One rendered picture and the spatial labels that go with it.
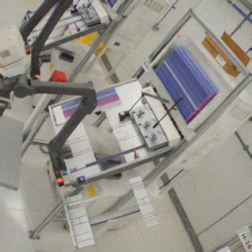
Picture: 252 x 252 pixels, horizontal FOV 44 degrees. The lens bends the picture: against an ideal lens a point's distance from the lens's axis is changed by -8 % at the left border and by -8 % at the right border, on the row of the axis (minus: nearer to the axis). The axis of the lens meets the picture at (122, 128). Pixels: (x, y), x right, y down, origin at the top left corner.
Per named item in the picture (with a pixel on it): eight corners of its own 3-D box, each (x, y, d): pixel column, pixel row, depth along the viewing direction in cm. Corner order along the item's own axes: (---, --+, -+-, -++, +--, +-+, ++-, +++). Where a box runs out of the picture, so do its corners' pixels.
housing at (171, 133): (168, 153, 222) (169, 141, 211) (141, 102, 250) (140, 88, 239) (179, 149, 223) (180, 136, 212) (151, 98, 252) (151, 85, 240)
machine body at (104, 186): (62, 233, 262) (102, 195, 231) (43, 166, 302) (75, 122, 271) (120, 231, 304) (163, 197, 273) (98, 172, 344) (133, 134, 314)
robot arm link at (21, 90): (98, 78, 172) (102, 90, 165) (92, 99, 180) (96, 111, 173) (14, 73, 154) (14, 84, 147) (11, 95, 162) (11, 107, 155)
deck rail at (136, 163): (73, 188, 210) (71, 184, 205) (72, 186, 211) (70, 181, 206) (175, 152, 221) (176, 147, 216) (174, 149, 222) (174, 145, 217)
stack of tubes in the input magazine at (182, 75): (186, 122, 204) (214, 92, 191) (153, 69, 233) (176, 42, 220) (197, 125, 212) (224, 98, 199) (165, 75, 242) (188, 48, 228)
